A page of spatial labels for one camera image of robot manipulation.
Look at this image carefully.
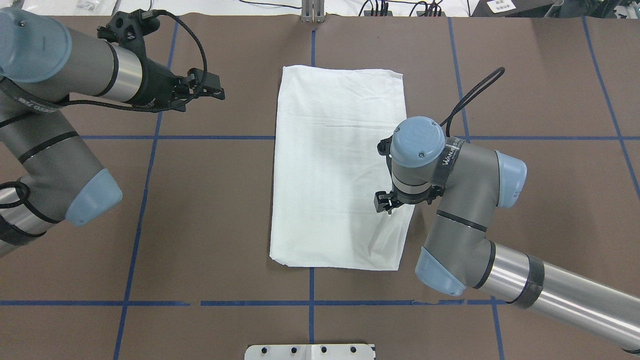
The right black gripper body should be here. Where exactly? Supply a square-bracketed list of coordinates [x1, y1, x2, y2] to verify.
[374, 136, 445, 215]

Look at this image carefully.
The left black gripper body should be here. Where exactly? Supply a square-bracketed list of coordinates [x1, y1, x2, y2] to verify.
[97, 10, 201, 113]

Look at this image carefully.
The white long-sleeve printed shirt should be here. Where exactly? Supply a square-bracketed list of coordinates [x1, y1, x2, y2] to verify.
[269, 64, 413, 271]

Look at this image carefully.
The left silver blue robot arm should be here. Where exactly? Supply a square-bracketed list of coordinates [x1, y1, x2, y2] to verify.
[0, 7, 226, 256]

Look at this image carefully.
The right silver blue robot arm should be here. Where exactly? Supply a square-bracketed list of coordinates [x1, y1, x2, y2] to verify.
[375, 116, 639, 356]

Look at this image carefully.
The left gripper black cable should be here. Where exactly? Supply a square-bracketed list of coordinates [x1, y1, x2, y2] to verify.
[55, 10, 211, 112]

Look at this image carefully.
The aluminium frame post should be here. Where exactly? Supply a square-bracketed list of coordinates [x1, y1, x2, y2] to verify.
[301, 0, 326, 23]

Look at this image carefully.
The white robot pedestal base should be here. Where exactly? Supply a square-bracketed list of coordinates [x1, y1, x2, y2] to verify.
[244, 343, 377, 360]

